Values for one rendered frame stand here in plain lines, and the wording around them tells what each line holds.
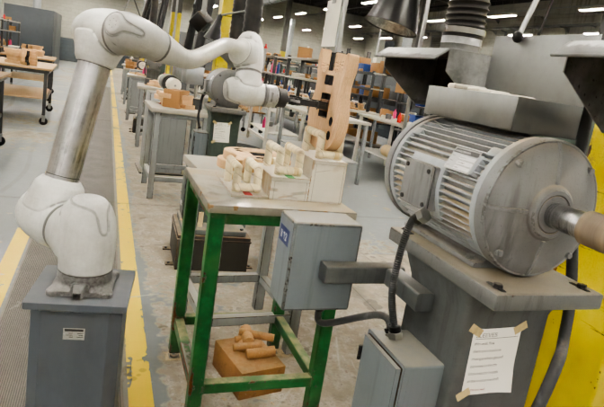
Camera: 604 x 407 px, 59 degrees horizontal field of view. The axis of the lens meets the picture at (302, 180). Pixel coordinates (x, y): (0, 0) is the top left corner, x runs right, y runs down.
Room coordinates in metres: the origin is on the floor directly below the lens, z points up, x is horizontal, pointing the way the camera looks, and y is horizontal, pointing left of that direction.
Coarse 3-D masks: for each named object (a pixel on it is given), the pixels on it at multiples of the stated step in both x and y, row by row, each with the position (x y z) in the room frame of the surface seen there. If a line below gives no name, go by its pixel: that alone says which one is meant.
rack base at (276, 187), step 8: (264, 168) 2.14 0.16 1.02; (272, 168) 2.17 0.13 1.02; (264, 176) 2.09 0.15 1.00; (272, 176) 2.00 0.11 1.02; (280, 176) 2.02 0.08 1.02; (296, 176) 2.07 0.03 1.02; (304, 176) 2.10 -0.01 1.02; (264, 184) 2.07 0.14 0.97; (272, 184) 2.00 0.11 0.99; (280, 184) 2.01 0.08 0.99; (288, 184) 2.02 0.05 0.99; (296, 184) 2.03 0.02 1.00; (304, 184) 2.04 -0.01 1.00; (272, 192) 2.00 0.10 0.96; (280, 192) 2.01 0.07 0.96; (288, 192) 2.02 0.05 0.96; (296, 192) 2.03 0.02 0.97; (304, 192) 2.05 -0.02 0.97; (296, 200) 2.04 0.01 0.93; (304, 200) 2.05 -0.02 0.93
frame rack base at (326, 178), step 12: (312, 156) 2.13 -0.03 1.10; (312, 168) 2.05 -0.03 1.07; (324, 168) 2.07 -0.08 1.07; (336, 168) 2.09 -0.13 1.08; (312, 180) 2.05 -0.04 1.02; (324, 180) 2.07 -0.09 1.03; (336, 180) 2.09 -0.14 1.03; (312, 192) 2.06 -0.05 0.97; (324, 192) 2.08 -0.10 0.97; (336, 192) 2.09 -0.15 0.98
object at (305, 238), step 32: (288, 224) 1.10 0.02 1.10; (320, 224) 1.08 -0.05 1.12; (352, 224) 1.12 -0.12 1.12; (288, 256) 1.07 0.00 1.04; (320, 256) 1.08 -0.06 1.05; (352, 256) 1.11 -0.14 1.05; (288, 288) 1.06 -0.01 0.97; (320, 288) 1.09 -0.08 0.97; (320, 320) 1.14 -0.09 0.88; (352, 320) 1.07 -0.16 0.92; (384, 320) 1.02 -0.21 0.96
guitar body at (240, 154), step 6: (228, 150) 2.65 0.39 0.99; (234, 150) 2.68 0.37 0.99; (240, 150) 2.72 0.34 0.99; (246, 150) 2.74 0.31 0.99; (252, 150) 2.77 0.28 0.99; (258, 150) 2.81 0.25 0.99; (264, 150) 2.84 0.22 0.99; (234, 156) 2.58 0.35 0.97; (240, 156) 2.52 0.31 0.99; (246, 156) 2.55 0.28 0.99; (252, 156) 2.57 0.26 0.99; (258, 156) 2.60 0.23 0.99; (240, 162) 2.43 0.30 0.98; (258, 162) 2.52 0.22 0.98
